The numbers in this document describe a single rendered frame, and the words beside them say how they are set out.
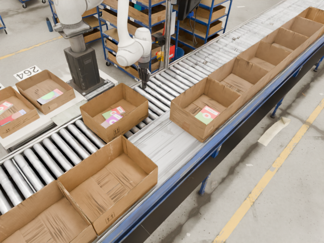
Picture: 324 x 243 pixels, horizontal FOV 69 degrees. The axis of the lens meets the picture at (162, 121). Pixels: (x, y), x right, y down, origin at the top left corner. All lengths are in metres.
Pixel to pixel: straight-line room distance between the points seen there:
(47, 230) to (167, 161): 0.70
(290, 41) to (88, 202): 2.30
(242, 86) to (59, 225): 1.58
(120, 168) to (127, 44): 0.69
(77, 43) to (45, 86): 0.53
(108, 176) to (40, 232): 0.40
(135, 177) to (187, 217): 0.98
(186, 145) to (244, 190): 1.11
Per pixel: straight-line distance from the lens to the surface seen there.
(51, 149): 1.75
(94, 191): 1.33
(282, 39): 2.75
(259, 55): 2.43
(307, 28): 3.08
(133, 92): 1.81
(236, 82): 2.03
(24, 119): 1.93
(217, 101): 1.80
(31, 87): 2.29
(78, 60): 1.93
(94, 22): 4.22
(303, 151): 3.03
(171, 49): 2.35
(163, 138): 1.51
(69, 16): 1.82
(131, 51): 1.36
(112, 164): 1.40
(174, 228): 2.17
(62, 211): 1.33
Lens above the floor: 2.06
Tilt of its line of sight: 47 degrees down
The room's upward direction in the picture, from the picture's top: 3 degrees clockwise
